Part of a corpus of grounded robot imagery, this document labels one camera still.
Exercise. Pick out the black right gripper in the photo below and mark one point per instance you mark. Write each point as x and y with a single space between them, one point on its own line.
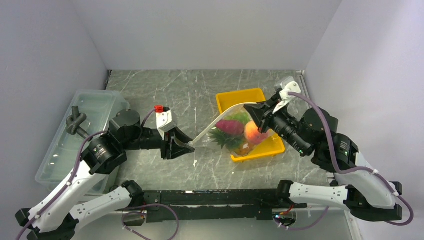
257 111

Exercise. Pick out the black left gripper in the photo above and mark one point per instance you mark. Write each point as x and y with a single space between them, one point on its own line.
172 150

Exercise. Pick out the toy peach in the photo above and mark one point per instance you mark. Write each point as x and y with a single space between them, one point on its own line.
252 134

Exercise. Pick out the clear polka-dot zip bag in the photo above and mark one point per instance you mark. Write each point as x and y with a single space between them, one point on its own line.
203 140

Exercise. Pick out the dark red toy sweet potato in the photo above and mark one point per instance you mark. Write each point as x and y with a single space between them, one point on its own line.
230 127

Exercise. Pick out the orange toy pineapple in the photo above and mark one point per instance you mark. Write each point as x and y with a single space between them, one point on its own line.
237 145

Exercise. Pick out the yellow plastic tray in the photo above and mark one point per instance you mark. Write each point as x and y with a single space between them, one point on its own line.
271 147

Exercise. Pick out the green toy lettuce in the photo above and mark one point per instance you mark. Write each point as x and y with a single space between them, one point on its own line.
241 116

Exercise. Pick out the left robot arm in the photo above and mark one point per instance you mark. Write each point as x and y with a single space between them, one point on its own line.
61 214

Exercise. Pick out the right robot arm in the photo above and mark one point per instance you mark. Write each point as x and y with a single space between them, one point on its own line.
359 188

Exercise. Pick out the clear plastic storage bin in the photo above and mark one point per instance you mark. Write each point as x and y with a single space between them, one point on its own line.
89 112

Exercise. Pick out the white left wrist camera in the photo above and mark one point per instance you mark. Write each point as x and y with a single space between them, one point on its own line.
166 120

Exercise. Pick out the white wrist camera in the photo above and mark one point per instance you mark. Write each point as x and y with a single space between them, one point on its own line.
166 120
283 88

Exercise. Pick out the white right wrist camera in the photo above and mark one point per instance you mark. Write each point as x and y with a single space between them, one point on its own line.
283 88

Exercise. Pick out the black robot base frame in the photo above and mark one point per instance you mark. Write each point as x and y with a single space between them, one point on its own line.
186 205

